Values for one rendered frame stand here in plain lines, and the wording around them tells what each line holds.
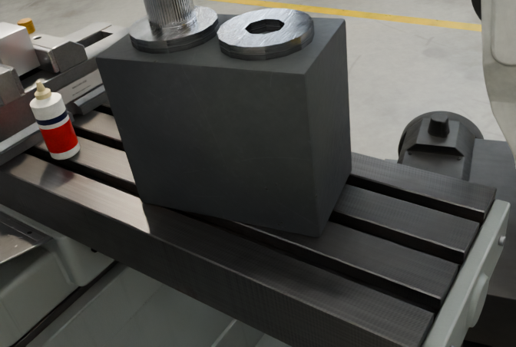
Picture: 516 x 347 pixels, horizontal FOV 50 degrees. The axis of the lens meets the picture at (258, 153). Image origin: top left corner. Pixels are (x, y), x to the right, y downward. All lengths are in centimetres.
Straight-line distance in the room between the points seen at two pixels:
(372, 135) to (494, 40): 154
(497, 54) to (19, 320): 76
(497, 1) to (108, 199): 58
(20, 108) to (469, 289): 62
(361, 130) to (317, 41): 191
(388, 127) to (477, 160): 118
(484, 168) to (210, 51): 84
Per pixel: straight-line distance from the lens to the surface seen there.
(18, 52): 86
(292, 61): 48
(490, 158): 129
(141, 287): 97
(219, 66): 49
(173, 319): 109
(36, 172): 79
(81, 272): 83
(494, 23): 87
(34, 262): 82
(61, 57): 86
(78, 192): 72
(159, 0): 54
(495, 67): 91
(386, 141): 234
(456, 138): 127
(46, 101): 76
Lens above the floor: 131
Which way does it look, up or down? 34 degrees down
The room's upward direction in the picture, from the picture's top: 9 degrees counter-clockwise
